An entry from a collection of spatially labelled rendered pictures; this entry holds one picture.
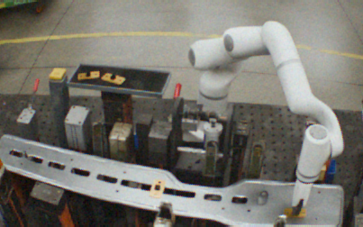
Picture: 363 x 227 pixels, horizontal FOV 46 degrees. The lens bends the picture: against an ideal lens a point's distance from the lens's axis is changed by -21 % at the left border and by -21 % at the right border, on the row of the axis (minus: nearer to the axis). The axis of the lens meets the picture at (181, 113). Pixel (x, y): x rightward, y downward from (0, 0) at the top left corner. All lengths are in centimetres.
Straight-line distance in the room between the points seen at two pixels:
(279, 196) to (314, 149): 35
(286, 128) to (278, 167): 27
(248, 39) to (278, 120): 92
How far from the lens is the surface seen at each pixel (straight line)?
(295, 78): 137
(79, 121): 172
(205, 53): 187
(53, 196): 157
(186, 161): 176
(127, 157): 172
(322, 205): 161
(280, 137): 231
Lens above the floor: 216
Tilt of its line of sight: 38 degrees down
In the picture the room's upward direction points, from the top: 1 degrees clockwise
